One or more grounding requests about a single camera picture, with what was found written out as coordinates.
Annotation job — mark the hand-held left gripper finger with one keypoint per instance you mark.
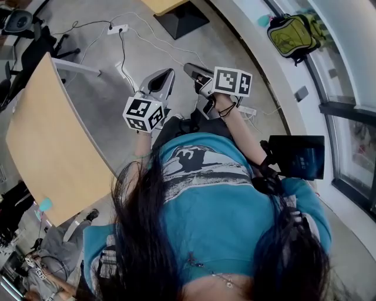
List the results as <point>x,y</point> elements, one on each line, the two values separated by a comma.
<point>145,83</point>
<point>169,88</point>

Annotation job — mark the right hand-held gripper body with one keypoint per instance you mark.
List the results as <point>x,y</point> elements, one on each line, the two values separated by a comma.
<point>232,80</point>

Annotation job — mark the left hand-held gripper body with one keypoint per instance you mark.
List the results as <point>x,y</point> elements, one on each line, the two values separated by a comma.
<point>141,113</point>

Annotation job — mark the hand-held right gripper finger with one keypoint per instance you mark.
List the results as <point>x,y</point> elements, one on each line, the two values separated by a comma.
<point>198,70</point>
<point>202,84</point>

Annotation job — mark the person's left forearm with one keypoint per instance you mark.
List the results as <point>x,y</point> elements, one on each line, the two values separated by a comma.
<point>144,144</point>

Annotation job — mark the person's right forearm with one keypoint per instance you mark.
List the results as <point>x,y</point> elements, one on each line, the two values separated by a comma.
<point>241,132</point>

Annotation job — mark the white power strip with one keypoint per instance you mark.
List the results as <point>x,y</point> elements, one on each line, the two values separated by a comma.
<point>118,29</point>
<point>247,110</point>

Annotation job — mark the person's black trousers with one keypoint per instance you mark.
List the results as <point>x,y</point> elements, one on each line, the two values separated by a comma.
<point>205,126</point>

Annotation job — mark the black table base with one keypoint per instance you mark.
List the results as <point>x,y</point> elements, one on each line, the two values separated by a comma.
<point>182,19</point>

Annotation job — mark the teal plush toy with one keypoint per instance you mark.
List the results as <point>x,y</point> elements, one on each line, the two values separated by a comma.
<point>264,20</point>

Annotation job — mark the white table leg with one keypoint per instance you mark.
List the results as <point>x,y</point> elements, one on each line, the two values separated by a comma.
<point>77,68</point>

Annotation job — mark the small grey box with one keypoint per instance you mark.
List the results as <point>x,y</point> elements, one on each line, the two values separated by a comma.
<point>301,94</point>

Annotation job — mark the green backpack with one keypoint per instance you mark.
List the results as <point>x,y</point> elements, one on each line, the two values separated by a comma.
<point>293,36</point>

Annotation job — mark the black box with blue panel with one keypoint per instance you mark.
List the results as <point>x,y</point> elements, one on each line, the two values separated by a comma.
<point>296,155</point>

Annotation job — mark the black office chair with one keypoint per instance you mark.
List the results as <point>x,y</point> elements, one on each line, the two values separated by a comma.
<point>35,56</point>

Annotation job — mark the person's blue printed shirt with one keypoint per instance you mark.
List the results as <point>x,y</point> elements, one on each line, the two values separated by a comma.
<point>211,211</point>

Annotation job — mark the teal table corner guard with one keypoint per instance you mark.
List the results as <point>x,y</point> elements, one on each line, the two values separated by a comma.
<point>46,204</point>

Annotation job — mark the grey round-faced device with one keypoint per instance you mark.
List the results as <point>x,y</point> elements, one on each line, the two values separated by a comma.
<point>18,21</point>

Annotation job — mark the black window frame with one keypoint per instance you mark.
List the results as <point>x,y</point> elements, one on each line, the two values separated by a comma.
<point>337,141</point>

